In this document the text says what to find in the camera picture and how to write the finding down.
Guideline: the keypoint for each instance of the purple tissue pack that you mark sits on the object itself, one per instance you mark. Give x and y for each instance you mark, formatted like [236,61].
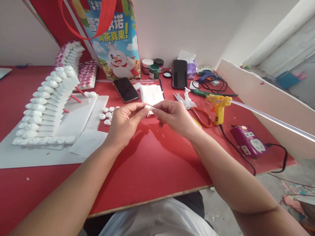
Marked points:
[192,67]

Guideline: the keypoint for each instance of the blue glue gun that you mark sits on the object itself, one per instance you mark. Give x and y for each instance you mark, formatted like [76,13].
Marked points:
[208,76]

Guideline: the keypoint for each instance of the white round device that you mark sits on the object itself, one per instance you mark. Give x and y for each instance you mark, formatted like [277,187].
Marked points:
[205,69]

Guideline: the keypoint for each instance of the person's left hand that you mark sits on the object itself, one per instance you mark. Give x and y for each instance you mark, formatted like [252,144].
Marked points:
[121,125]

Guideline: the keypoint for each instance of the white paper sheet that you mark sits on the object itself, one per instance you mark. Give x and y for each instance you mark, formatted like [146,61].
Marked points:
[88,142]

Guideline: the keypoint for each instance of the red stick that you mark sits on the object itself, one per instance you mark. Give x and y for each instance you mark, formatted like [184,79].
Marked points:
[76,98]

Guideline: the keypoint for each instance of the large white board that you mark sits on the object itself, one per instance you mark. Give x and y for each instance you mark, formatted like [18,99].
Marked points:
[265,98]

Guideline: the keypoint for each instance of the black smartphone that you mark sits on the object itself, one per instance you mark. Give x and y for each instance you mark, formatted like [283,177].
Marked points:
[126,89]

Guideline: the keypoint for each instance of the yellow glue gun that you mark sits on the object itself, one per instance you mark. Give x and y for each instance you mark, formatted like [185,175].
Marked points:
[217,108]

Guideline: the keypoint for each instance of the person's left thumb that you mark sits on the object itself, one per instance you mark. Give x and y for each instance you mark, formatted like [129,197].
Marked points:
[140,115]

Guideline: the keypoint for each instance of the white foam base board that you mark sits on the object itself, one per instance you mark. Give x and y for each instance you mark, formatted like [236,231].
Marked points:
[81,118]

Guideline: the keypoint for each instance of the round black lid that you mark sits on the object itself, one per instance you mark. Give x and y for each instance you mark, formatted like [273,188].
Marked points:
[167,74]

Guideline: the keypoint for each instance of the long clear glue stick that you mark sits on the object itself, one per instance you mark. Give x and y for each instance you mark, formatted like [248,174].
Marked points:
[270,118]

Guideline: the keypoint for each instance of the small white foam block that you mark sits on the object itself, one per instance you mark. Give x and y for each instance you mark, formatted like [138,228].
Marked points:
[137,86]

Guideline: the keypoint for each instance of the stack of white tissue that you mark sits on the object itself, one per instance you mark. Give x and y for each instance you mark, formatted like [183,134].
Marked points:
[151,94]

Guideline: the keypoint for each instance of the person's right thumb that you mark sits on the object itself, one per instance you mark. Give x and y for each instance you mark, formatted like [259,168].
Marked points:
[160,113]

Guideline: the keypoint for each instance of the pile of white paper rolls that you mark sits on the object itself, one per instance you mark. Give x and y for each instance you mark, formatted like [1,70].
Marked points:
[107,115]

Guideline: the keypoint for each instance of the green paint jar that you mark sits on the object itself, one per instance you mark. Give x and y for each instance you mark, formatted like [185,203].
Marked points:
[154,71]

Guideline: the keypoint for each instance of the person's body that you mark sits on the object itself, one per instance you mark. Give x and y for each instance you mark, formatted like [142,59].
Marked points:
[157,218]

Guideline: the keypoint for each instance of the person's right hand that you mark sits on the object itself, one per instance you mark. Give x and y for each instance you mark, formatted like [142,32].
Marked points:
[176,120]

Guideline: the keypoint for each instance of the person's right index finger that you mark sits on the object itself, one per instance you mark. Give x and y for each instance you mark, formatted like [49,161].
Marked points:
[161,104]

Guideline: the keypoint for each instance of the black paint jar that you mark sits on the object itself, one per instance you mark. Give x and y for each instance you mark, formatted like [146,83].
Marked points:
[159,64]

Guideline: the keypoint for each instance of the red cartoon gift bag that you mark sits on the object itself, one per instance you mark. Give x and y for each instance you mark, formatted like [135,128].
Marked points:
[108,39]

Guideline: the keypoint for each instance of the white paper scraps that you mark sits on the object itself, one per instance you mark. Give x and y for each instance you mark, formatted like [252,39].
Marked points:
[189,98]

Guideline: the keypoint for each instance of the person's right fingers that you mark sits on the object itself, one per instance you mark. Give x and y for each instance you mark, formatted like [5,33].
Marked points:
[164,123]

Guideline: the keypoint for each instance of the white foam staircase model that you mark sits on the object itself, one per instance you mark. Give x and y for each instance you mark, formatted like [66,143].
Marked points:
[46,103]

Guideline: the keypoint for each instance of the blue pen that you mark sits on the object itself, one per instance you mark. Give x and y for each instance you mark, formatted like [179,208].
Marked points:
[161,86]

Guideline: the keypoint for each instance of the person's left index finger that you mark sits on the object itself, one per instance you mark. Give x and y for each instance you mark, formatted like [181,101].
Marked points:
[133,106]

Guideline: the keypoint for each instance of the black glasses case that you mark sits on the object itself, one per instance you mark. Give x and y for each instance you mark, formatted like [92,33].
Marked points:
[179,73]

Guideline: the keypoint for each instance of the white paint jar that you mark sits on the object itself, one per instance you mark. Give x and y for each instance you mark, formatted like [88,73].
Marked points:
[147,65]

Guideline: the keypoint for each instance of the small white paper piece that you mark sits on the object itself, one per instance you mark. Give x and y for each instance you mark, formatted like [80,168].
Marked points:
[149,108]

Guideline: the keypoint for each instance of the green utility knife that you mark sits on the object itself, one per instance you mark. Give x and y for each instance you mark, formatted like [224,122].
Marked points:
[204,92]

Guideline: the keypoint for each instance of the purple power strip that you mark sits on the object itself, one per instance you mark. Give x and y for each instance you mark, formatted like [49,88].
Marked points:
[248,141]

